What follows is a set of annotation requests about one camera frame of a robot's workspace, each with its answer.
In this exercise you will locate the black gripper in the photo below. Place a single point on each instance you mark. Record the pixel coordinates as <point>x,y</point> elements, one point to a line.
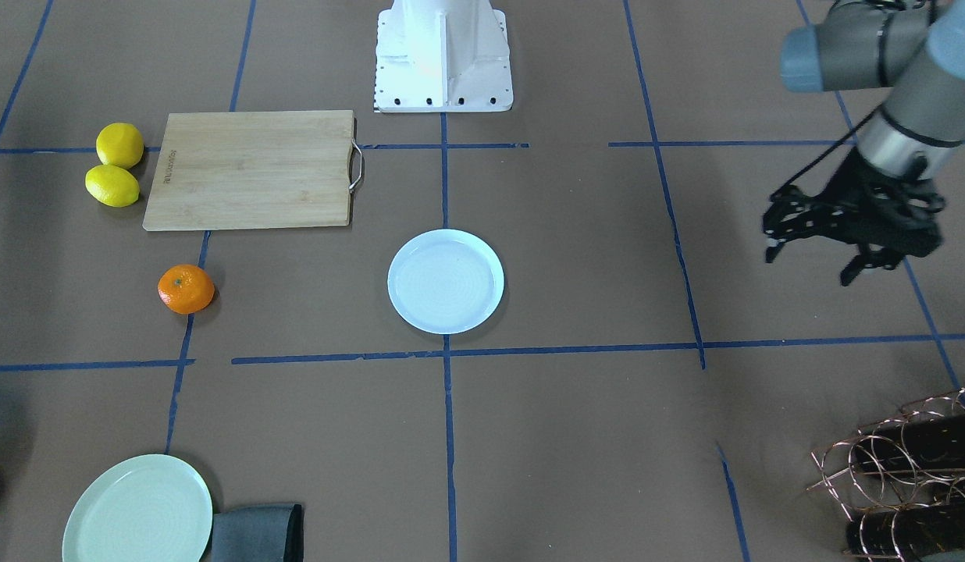
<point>863,190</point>

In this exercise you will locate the light blue plate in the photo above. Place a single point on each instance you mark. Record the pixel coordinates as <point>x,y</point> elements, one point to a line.
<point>445,281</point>

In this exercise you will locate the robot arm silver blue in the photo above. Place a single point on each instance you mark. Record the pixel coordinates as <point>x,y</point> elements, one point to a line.
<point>916,50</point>

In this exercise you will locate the pale green plate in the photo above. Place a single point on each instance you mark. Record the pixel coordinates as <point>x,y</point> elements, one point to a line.
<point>152,507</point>

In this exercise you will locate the dark green wine bottle middle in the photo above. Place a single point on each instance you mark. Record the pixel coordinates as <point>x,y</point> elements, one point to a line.
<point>935,445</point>

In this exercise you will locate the dark green wine bottle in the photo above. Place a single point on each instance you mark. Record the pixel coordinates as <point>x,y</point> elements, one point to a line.
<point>935,533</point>
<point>935,445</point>

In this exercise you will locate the dark green wine bottle front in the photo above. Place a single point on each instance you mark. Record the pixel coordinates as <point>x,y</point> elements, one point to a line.
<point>935,533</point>

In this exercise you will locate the wooden cutting board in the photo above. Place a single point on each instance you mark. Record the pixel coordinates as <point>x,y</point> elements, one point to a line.
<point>255,170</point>

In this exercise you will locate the dark grey folded cloth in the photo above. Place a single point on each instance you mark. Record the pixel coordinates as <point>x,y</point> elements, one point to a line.
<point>262,532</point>

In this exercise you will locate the orange mandarin fruit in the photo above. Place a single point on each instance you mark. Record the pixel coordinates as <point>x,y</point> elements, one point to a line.
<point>186,289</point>

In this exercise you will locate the yellow lemon far side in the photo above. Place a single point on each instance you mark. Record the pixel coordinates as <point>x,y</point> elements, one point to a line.
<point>120,144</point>

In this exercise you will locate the yellow lemon near board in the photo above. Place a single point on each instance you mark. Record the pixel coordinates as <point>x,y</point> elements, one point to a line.
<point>112,185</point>

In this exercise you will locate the copper wire bottle rack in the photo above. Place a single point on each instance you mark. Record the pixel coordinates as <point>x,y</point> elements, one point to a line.
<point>857,493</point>

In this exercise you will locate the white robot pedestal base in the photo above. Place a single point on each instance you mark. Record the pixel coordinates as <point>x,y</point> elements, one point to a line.
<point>442,56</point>

